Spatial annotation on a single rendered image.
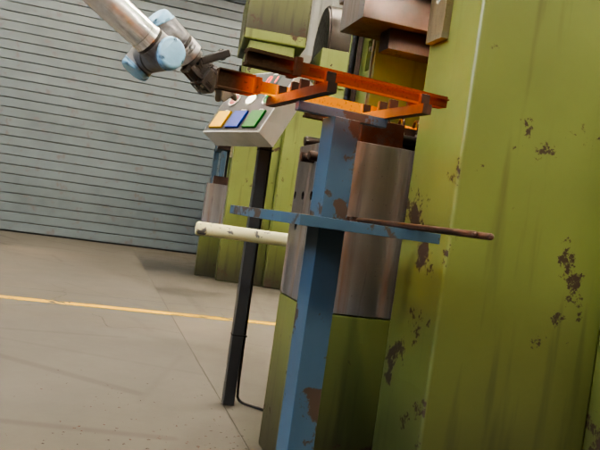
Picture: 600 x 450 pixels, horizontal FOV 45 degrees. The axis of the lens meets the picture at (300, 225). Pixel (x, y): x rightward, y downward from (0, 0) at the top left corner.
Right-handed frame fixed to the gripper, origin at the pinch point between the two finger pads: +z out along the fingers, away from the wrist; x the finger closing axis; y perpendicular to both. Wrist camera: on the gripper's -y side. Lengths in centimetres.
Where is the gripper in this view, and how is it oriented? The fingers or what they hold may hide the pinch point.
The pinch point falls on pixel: (234, 95)
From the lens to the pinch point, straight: 242.0
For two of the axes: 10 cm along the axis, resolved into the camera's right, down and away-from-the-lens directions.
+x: 6.5, 1.0, -7.6
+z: 5.8, 5.8, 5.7
